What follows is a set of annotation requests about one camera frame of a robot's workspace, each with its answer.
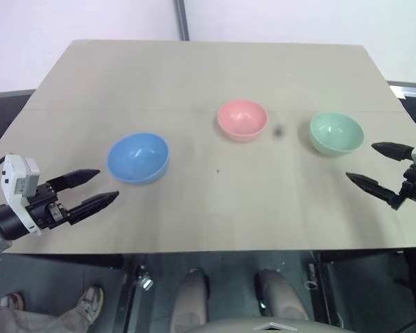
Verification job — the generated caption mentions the grey robot leg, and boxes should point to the grey robot leg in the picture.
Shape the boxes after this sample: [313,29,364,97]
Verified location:
[168,268,210,333]
[255,268,310,321]

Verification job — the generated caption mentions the grey robot left leg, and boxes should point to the grey robot left leg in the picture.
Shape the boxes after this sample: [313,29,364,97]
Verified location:
[168,268,210,333]

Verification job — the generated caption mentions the green bowl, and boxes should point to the green bowl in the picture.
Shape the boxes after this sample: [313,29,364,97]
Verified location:
[309,111,365,156]

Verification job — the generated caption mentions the grey robot torso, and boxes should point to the grey robot torso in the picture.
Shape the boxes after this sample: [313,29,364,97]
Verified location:
[193,316,322,333]

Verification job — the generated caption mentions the dark platform beside table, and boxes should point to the dark platform beside table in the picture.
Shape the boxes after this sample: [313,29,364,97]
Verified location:
[0,88,36,155]

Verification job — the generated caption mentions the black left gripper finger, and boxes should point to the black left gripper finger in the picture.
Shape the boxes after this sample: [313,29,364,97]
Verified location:
[47,169,102,194]
[66,190,121,226]

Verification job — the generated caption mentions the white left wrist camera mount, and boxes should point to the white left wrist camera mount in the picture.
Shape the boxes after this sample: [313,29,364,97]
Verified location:
[0,153,43,237]

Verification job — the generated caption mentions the grey sneaker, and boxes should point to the grey sneaker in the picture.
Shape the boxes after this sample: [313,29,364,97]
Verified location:
[76,284,105,326]

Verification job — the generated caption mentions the grey robot right leg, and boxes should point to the grey robot right leg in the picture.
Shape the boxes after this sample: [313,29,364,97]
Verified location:
[255,268,310,321]

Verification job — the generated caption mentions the grey vertical pole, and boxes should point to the grey vertical pole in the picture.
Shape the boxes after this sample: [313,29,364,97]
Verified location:
[173,0,191,40]

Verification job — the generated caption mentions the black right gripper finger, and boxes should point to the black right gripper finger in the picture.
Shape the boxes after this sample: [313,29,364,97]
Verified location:
[371,141,416,162]
[345,171,402,211]

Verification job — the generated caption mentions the dark equipment beside table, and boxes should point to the dark equipment beside table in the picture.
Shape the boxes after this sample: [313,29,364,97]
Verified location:
[387,80,416,137]

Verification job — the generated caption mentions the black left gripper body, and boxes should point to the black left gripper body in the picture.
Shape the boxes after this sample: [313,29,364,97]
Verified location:
[26,181,73,230]

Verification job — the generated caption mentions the grey trouser leg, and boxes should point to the grey trouser leg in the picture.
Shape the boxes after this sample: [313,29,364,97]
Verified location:
[0,302,91,333]

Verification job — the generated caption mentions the pink-red bowl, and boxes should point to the pink-red bowl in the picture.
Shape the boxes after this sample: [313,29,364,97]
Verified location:
[216,99,269,143]

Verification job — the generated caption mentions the blue bowl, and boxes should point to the blue bowl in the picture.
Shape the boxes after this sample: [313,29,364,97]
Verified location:
[106,132,171,185]

